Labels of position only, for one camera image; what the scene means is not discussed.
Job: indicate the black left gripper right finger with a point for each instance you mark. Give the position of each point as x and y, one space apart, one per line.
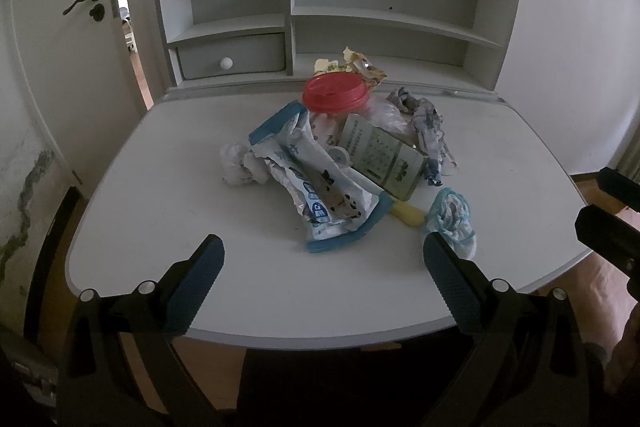
524 362

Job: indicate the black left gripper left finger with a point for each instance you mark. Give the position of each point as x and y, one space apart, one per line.
103 389

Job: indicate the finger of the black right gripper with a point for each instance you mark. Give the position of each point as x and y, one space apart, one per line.
612 238
625 190

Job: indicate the blue white snack wrapper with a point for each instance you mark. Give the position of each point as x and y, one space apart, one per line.
336 210

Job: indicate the crumpled blue face mask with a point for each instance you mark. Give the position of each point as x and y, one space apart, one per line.
450 216

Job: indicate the yellow plastic piece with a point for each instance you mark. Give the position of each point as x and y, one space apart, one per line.
410 215

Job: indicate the crumpled grey patterned wrapper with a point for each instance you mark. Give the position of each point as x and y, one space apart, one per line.
427 126

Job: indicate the green white carton box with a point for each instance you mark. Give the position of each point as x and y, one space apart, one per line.
385 160

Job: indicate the crumpled white tissue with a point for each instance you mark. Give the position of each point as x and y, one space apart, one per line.
241 167

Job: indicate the yellow torn cardboard box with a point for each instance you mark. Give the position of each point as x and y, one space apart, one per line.
355 62

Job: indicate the red plastic lid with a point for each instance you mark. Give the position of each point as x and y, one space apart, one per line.
335 92

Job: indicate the grey drawer with white knob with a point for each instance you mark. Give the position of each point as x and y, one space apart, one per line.
232 56

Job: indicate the white door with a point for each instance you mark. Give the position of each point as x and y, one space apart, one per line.
80 80

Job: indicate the white desk hutch shelf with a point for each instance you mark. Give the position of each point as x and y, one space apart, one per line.
330 6

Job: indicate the black door handle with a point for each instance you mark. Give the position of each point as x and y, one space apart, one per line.
97 12

